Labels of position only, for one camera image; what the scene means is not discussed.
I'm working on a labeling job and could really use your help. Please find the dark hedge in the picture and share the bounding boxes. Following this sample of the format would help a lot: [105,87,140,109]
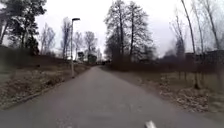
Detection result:
[105,58,224,74]

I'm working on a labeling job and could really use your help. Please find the distant building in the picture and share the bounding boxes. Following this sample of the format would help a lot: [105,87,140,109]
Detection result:
[77,51,98,65]

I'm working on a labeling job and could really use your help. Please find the row of bare trees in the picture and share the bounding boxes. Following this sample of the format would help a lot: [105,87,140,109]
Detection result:
[38,17,103,64]

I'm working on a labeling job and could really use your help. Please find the dark building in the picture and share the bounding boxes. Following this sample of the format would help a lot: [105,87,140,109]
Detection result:
[185,49,224,66]

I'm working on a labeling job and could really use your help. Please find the group of tall bare trees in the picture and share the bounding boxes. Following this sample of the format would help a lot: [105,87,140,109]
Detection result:
[103,0,224,90]

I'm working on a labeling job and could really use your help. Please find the robot's own part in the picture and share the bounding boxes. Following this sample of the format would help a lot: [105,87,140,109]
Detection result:
[145,120,157,128]

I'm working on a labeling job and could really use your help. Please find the dry grass verge with leaves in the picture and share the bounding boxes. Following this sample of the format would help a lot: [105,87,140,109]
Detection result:
[101,66,224,114]

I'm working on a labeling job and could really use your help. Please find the grey street lamp pole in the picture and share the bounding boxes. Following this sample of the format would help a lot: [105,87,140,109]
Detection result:
[69,17,81,79]

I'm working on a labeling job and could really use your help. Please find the grey asphalt path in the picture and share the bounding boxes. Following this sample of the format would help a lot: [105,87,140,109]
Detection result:
[0,65,224,128]

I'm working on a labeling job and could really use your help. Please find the dark pine trees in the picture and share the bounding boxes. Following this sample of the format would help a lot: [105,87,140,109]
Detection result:
[0,0,48,56]

